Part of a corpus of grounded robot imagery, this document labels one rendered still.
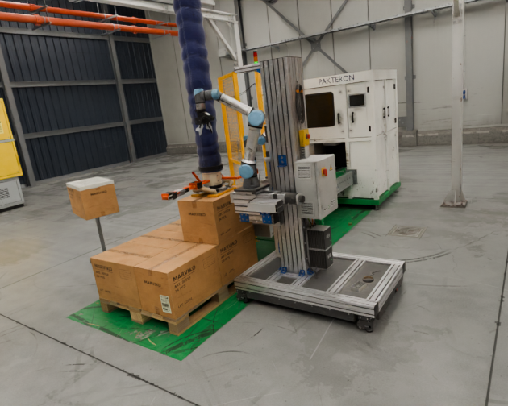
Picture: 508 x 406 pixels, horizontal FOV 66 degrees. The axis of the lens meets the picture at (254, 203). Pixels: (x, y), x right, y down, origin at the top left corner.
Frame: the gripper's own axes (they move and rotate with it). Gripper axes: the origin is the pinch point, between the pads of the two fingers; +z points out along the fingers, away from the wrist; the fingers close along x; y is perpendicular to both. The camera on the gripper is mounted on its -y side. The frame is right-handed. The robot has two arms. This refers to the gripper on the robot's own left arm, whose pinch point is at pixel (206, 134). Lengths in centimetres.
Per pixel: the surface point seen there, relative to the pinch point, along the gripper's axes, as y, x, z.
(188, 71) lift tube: 32, -24, -53
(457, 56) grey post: -129, -354, -46
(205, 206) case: 19, -6, 62
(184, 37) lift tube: 30, -23, -79
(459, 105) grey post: -131, -354, 16
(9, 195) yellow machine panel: 762, -155, 117
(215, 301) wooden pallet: 17, 3, 150
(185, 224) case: 46, -4, 80
